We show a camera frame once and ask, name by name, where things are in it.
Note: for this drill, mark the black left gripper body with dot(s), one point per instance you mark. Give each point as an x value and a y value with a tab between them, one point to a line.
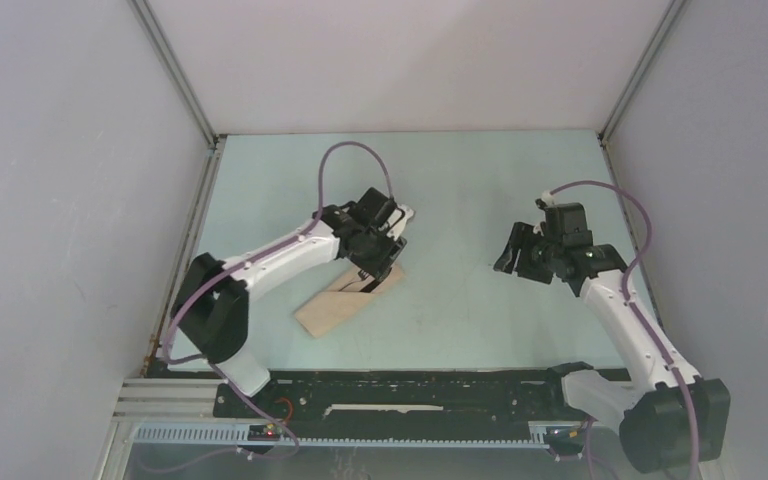
377	253

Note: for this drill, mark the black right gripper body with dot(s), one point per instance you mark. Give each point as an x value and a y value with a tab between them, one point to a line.
553	247

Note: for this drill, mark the beige cloth napkin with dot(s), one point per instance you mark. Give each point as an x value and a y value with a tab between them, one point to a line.
341	301

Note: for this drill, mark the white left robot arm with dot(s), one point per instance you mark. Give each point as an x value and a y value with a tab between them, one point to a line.
211	309

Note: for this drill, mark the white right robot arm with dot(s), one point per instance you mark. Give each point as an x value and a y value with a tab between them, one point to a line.
670	416

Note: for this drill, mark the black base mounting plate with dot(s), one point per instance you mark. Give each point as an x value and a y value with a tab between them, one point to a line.
450	432

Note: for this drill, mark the left aluminium corner post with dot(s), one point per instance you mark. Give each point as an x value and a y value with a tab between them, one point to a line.
164	51

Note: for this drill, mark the aluminium corner post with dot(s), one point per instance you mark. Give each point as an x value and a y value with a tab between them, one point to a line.
648	58
164	51

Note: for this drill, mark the right aluminium corner post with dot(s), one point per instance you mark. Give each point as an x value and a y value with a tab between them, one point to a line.
648	58

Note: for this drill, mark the white cable duct strip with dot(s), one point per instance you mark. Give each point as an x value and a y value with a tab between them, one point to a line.
261	435

